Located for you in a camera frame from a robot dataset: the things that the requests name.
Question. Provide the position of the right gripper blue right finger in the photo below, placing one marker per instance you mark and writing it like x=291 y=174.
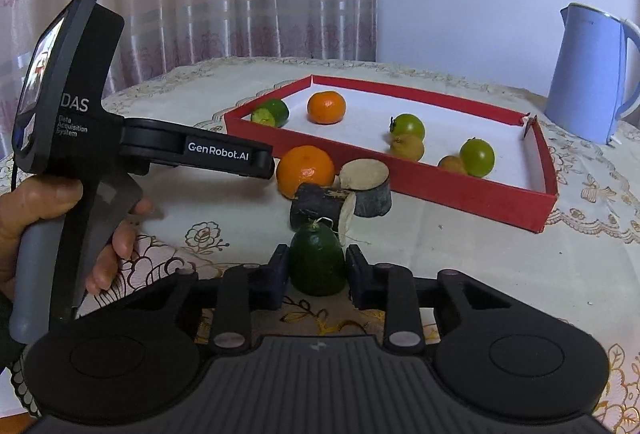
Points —
x=390 y=288

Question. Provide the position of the red shallow box tray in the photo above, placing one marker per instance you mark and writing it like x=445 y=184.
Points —
x=521 y=189

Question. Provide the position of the green tomato in tray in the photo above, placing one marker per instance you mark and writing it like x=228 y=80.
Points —
x=407 y=123

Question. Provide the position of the orange mandarin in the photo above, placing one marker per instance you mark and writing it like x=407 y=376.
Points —
x=304 y=164
x=328 y=107

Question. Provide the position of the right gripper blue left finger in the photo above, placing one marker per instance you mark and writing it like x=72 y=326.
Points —
x=244 y=289

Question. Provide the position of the light blue electric kettle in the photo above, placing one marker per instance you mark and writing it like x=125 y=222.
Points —
x=587 y=96

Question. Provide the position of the person's left hand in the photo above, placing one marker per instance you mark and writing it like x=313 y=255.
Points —
x=44 y=198

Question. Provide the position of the green tomato outside tray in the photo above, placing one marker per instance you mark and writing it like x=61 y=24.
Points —
x=478 y=157

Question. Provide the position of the dark green lime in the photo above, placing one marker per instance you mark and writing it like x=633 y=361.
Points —
x=316 y=262

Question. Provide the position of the small yellow-brown longan fruit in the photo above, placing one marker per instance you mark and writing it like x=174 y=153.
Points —
x=407 y=146

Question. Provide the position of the cut green cucumber piece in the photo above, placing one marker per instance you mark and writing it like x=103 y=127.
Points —
x=273 y=112

